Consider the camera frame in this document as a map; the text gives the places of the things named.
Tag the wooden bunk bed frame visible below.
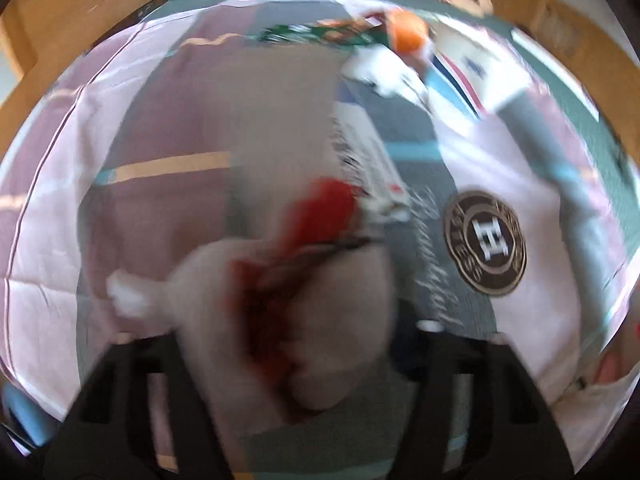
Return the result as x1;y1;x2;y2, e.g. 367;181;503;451
1;0;639;157

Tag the green bed mat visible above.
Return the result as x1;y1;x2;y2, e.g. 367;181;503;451
142;0;639;237

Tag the white blue striped packet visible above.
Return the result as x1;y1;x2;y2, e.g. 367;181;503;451
426;39;532;119

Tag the pink grey striped blanket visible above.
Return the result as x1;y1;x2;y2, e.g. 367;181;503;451
0;0;640;476

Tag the red snack wrapper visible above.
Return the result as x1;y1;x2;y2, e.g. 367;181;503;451
229;178;373;420

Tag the white printed paper packet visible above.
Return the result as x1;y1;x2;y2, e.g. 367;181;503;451
330;102;411;224

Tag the white plastic bag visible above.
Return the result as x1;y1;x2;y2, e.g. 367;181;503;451
106;238;393;468

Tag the dark green snack packet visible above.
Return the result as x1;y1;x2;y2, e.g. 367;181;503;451
255;18;392;49

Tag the orange wrapper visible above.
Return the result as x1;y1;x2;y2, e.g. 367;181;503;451
385;8;428;54

